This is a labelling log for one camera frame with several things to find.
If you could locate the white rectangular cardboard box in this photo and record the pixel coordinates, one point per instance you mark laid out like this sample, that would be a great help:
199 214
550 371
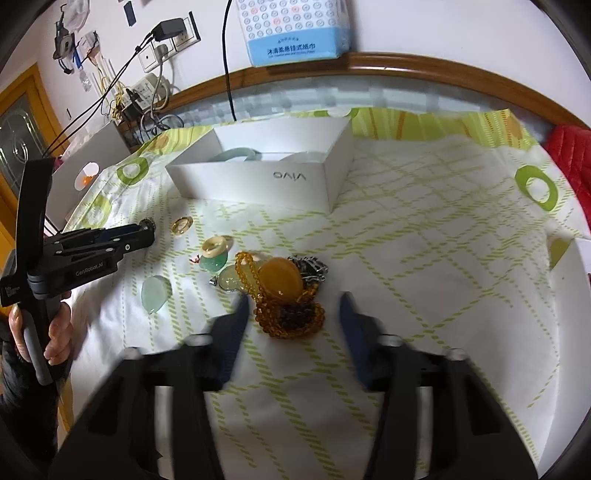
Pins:
258 184

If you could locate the white box lid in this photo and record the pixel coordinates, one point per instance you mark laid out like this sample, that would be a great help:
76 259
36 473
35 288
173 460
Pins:
575 286

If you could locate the dark wall sticker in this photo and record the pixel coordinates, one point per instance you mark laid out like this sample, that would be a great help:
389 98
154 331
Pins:
130 13

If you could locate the green patterned sheet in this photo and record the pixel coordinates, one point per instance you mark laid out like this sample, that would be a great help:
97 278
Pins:
415 277

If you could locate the red quilted jacket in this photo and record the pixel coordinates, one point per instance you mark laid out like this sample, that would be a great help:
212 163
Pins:
570 157

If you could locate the wooden wall rail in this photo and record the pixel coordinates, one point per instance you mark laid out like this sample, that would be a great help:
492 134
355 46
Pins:
415 64

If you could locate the pale round pendant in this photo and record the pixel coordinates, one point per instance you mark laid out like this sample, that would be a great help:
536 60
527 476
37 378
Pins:
228 279

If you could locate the dark wall-hung clutter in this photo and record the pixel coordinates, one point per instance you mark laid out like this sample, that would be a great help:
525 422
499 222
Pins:
69 41

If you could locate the person's left forearm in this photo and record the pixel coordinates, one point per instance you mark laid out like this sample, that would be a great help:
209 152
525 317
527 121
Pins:
18 406

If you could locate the white carton with orange mark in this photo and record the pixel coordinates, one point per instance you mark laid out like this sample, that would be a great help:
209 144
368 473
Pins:
92 152

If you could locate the white plug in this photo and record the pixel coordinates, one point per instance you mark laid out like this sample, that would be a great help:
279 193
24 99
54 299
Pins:
161 51

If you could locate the green jade pendant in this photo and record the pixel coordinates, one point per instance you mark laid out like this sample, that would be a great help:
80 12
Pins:
212 265

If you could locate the pale green leaf pendant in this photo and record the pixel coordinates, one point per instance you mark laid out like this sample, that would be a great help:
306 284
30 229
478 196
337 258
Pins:
154 295

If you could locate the white single wall socket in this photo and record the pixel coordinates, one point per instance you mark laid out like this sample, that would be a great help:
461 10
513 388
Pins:
147 57

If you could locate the white power strip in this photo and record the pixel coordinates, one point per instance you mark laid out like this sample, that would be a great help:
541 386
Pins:
143 90

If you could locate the amber oval pendant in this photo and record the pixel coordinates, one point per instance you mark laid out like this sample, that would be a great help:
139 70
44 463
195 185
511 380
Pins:
281 279

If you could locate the wooden door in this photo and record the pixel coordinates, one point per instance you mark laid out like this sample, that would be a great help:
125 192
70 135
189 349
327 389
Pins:
27 115

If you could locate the pale green jade bangle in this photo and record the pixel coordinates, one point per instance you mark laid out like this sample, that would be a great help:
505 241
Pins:
231 151

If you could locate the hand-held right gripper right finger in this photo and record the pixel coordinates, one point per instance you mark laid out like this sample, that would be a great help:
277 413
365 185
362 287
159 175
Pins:
353 332

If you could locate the black plug adapter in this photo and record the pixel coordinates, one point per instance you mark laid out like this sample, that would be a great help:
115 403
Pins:
133 111

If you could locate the person's left hand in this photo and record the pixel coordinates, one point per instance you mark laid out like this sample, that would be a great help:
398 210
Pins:
59 332

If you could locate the blue patterned tissue pack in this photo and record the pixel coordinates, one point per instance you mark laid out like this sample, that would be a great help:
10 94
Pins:
295 32

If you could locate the black charger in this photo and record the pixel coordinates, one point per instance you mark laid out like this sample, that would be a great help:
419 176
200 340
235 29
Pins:
168 28

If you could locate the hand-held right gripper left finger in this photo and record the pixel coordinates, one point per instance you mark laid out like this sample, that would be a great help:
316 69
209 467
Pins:
235 332

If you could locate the white double wall socket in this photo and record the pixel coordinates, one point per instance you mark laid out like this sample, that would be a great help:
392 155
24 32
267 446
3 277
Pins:
189 34

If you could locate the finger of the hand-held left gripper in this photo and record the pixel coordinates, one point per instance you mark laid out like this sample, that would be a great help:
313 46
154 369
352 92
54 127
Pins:
134 240
115 232

